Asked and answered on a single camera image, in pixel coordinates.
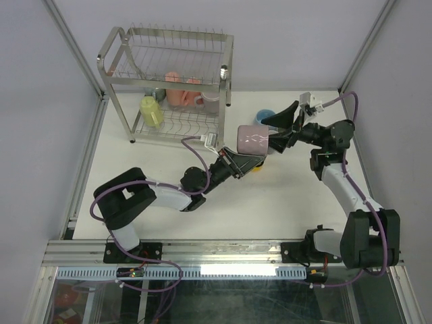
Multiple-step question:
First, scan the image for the grey-blue round ceramic cup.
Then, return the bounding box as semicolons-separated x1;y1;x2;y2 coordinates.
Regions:
144;87;166;103

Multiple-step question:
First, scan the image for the stainless steel dish rack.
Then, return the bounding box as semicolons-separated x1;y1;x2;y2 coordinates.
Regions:
97;25;234;147

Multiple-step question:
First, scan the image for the light blue mug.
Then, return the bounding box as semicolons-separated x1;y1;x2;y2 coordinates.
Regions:
254;109;275;124

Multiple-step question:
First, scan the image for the tall pink cup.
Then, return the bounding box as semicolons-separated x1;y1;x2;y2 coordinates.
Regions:
165;72;184;107

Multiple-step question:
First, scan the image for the lilac mug black handle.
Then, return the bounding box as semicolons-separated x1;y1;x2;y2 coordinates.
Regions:
237;125;269;156

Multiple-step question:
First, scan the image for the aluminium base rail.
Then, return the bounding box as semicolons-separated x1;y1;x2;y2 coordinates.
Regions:
42;240;344;267

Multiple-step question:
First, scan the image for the white slotted cable duct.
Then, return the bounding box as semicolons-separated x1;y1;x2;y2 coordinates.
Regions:
57;264;306;281

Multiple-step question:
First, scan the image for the pale green mug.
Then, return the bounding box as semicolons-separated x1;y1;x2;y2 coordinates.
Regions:
140;96;164;129

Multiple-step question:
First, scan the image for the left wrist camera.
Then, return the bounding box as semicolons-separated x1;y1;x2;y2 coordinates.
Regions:
200;132;218;155

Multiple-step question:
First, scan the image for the lilac mug with handle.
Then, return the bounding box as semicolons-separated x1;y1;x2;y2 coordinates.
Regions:
194;92;219;115

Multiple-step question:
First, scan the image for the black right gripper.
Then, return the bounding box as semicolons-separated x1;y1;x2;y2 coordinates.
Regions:
256;101;327;153

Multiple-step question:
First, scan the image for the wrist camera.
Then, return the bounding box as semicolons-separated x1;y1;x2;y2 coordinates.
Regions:
200;132;218;155
299;92;324;120

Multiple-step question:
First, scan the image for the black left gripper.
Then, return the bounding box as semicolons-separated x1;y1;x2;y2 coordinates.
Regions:
200;147;265;196

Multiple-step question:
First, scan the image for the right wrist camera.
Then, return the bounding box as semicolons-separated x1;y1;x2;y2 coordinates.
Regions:
299;92;324;120

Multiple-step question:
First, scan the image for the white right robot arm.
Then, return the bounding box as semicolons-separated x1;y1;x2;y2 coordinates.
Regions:
261;101;400;275

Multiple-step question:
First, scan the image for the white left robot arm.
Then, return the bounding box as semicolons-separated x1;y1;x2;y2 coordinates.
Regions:
90;147;267;263

